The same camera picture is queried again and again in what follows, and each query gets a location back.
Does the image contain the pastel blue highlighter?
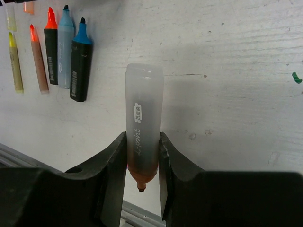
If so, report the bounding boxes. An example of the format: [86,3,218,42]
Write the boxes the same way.
[57,5,75,89]

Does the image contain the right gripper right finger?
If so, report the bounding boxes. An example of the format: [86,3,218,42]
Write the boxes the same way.
[159,133,303,227]

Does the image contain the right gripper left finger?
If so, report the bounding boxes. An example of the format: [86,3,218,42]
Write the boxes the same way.
[0,131,128,227]

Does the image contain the pastel coral highlighter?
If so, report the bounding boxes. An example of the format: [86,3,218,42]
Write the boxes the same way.
[125,63,164,192]

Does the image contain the thin orange highlighter pen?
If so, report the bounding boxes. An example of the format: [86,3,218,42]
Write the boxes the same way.
[30,24,49,94]

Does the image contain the clear orange pen cap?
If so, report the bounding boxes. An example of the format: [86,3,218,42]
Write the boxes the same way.
[23,1,34,15]

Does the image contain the aluminium frame rails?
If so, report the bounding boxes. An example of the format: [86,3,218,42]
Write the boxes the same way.
[0,141,166,227]

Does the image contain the black blue-capped highlighter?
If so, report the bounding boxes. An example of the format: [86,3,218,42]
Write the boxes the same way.
[70,17,93,102]

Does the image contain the thin yellow highlighter pen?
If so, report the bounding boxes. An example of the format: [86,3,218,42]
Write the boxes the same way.
[9,32,24,94]

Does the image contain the clear yellow pen cap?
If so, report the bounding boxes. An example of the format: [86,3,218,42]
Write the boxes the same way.
[5,3,17,32]

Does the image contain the black orange-capped highlighter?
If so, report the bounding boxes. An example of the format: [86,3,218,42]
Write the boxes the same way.
[44,7,58,85]

